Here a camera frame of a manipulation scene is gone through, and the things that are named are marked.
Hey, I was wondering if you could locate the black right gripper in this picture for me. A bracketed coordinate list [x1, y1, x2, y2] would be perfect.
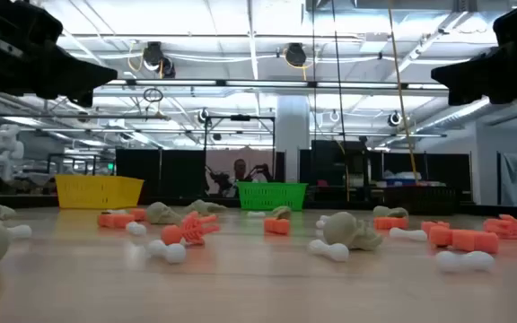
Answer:
[430, 42, 517, 107]

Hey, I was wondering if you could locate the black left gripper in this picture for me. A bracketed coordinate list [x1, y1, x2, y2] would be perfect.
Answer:
[0, 39, 118, 108]

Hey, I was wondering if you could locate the white robot figure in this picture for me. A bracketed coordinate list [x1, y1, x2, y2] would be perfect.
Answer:
[0, 124, 26, 181]

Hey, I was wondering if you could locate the yellow plastic basket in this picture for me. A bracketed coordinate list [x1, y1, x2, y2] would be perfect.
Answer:
[55, 173, 145, 210]

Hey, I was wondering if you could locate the black partition panel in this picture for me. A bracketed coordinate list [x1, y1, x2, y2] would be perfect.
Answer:
[114, 148, 206, 199]

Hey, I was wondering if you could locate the black plastic basket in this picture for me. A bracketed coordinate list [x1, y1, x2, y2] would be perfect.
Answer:
[382, 185, 461, 215]

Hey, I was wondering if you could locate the black equipment cabinet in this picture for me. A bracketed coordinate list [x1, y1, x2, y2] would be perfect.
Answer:
[310, 139, 368, 198]

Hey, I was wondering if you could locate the pink curtain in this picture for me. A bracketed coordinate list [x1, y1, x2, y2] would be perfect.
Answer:
[205, 147, 276, 197]

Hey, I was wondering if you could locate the long ceiling light strip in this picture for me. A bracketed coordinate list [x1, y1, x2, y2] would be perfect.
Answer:
[105, 79, 449, 90]

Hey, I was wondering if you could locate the green skull right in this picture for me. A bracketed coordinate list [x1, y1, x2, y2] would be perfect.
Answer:
[183, 199, 229, 215]

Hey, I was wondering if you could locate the white structural column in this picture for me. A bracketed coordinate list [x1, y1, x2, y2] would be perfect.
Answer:
[275, 94, 312, 183]

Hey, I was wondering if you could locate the person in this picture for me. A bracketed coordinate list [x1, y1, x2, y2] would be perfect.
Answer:
[232, 158, 250, 189]

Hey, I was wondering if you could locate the green plastic basket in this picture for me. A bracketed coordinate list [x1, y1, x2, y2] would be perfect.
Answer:
[235, 180, 309, 212]

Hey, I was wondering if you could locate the orange bone centre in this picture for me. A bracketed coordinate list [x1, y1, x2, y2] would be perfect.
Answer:
[263, 217, 292, 237]

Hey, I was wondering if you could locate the long black hanging cable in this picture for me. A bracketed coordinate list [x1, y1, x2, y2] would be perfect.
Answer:
[331, 0, 352, 203]

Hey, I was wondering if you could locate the thin black hanging cable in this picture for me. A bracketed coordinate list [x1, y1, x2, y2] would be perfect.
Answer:
[311, 0, 319, 149]

